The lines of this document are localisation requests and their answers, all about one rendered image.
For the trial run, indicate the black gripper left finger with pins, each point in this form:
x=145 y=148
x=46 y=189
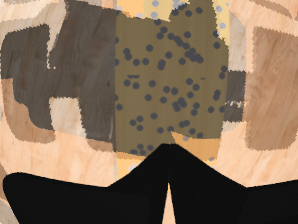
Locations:
x=138 y=198

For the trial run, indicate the orange strip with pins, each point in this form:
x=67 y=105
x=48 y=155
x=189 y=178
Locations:
x=170 y=77

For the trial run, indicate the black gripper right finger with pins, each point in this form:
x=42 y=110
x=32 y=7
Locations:
x=202 y=195

